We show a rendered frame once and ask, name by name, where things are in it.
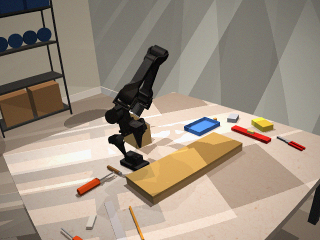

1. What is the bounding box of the blue tray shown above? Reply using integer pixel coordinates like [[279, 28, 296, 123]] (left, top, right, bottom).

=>
[[184, 117, 220, 137]]

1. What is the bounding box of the red long bar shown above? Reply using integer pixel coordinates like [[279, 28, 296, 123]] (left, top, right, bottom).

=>
[[231, 125, 272, 144]]

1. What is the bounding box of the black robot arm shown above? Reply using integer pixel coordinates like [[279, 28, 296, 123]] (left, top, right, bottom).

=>
[[105, 45, 169, 134]]

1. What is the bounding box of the wooden floor panel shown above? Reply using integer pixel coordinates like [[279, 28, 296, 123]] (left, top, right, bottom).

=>
[[125, 132, 243, 205]]

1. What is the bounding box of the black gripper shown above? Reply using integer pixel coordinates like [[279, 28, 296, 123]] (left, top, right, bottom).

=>
[[107, 116, 148, 156]]

